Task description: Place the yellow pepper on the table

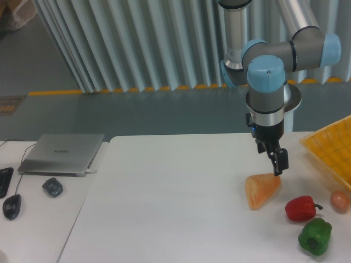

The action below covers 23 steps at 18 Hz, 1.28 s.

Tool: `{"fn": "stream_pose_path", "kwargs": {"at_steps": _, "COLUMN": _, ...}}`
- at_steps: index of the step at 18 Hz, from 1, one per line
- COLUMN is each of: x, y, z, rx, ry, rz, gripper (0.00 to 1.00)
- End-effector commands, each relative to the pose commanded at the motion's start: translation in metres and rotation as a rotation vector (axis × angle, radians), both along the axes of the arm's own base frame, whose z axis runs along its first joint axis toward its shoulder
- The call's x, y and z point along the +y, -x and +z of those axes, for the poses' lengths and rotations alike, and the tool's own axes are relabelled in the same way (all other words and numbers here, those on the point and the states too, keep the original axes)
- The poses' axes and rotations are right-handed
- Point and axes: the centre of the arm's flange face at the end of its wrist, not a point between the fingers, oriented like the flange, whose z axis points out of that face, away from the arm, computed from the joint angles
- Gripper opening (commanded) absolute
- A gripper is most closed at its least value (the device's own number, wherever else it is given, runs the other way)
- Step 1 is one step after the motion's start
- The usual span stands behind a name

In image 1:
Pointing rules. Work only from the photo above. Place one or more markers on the dark earbud case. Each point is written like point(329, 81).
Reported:
point(53, 187)

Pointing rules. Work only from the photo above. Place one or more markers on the red bell pepper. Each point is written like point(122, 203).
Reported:
point(302, 208)

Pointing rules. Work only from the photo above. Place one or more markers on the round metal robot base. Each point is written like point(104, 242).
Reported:
point(292, 97)

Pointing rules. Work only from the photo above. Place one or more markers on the yellow wicker basket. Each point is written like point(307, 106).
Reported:
point(330, 146)

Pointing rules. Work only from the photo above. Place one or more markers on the silver laptop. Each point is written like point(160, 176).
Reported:
point(62, 154)

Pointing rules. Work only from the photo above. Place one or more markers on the green bell pepper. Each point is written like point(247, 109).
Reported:
point(315, 236)

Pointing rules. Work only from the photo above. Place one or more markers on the black keyboard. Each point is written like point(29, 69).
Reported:
point(5, 179)

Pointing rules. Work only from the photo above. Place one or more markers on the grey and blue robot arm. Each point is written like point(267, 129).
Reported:
point(264, 66)

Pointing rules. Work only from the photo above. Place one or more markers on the orange toast slice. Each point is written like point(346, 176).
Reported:
point(259, 188)

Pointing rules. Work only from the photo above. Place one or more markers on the black computer mouse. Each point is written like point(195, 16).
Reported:
point(11, 207)

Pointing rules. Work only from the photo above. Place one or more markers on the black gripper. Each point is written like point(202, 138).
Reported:
point(267, 138)

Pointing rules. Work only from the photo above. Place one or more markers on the brown onion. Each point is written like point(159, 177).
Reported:
point(339, 202)

